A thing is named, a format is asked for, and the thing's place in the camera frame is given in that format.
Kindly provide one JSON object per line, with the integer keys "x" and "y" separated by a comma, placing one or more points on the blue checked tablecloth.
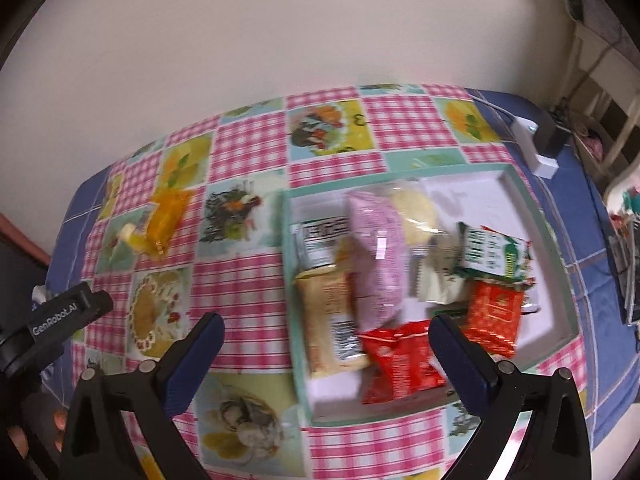
{"x": 575, "y": 219}

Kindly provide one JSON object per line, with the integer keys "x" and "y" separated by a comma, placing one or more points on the orange red patterned packet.
{"x": 494, "y": 317}

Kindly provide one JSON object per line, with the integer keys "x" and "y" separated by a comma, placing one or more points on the white teal tray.
{"x": 492, "y": 195}

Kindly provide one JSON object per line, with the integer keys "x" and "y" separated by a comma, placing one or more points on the pink plaid dessert tablecloth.
{"x": 190, "y": 223}

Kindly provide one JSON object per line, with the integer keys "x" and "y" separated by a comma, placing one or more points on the cream white small packet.
{"x": 437, "y": 281}

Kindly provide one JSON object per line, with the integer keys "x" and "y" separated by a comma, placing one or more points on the white green labelled box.
{"x": 317, "y": 241}

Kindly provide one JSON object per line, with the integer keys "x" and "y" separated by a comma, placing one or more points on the red foil snack packet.
{"x": 402, "y": 358}

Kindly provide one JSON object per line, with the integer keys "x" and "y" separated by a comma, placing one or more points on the orange jelly snack packet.
{"x": 153, "y": 237}

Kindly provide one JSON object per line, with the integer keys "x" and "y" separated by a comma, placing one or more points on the beige barcode snack packet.
{"x": 332, "y": 342}

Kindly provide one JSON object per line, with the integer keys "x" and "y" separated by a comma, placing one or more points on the purple snack packet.
{"x": 379, "y": 259}

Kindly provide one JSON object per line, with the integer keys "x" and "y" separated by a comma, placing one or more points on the clear round pastry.
{"x": 417, "y": 213}

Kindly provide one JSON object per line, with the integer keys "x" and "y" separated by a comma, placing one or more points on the white black charger device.
{"x": 540, "y": 140}

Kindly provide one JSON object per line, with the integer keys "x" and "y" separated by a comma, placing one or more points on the green white snack packet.
{"x": 486, "y": 253}

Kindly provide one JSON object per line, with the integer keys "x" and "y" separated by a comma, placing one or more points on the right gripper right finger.
{"x": 556, "y": 443}

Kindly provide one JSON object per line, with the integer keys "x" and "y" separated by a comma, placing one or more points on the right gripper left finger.
{"x": 96, "y": 441}

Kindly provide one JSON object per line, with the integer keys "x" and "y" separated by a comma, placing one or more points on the white wooden chair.
{"x": 602, "y": 87}

